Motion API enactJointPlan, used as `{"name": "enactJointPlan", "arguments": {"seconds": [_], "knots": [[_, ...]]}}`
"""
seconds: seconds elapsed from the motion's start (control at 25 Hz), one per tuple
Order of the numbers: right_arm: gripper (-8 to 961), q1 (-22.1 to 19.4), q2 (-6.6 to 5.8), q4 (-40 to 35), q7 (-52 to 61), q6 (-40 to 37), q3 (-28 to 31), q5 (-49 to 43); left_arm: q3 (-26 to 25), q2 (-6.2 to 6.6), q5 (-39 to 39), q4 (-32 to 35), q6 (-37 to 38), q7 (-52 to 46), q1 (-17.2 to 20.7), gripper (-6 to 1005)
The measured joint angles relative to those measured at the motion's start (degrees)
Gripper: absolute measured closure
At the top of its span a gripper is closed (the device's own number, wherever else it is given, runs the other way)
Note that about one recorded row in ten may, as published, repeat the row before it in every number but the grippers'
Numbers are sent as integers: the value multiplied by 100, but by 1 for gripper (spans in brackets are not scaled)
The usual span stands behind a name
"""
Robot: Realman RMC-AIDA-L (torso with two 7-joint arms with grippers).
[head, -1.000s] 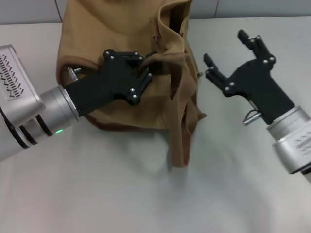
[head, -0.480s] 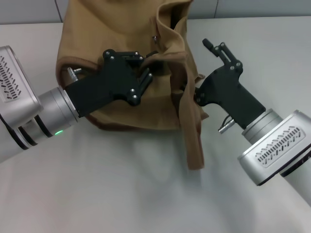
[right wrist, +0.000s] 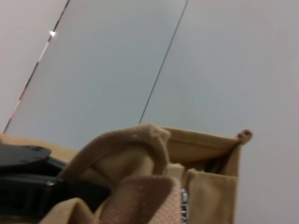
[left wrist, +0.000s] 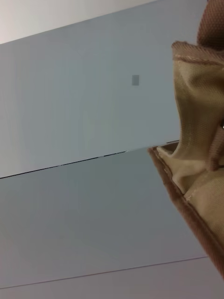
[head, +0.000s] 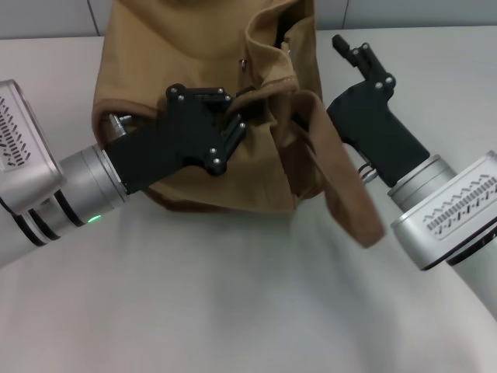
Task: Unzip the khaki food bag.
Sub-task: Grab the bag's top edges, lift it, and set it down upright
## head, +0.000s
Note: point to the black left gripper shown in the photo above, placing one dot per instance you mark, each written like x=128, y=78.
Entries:
x=174, y=136

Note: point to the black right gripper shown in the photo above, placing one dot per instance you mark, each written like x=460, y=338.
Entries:
x=372, y=124

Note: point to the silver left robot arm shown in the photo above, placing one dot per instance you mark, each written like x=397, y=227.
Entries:
x=85, y=175

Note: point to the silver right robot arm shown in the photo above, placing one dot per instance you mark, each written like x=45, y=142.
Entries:
x=446, y=202

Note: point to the khaki canvas food bag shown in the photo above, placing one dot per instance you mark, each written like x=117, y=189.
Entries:
x=272, y=163

